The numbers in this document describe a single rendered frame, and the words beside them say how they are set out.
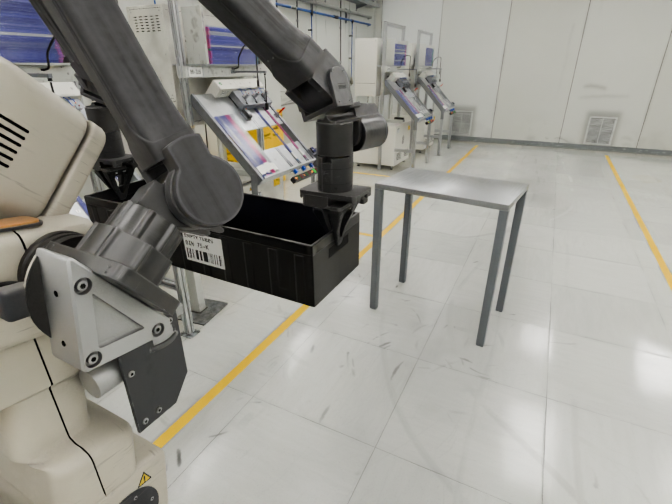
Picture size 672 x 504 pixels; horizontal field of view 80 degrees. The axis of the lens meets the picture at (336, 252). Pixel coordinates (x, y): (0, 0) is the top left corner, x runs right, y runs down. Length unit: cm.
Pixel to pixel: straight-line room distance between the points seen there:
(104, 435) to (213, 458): 113
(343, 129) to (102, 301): 39
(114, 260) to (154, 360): 27
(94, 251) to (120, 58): 19
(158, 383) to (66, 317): 28
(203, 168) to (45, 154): 17
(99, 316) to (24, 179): 18
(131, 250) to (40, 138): 17
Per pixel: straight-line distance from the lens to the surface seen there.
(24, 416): 67
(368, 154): 616
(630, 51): 874
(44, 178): 55
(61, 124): 55
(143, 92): 48
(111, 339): 46
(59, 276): 42
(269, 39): 60
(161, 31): 304
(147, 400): 69
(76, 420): 71
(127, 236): 43
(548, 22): 872
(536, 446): 195
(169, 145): 45
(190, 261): 82
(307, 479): 170
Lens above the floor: 137
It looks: 25 degrees down
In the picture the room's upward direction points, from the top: straight up
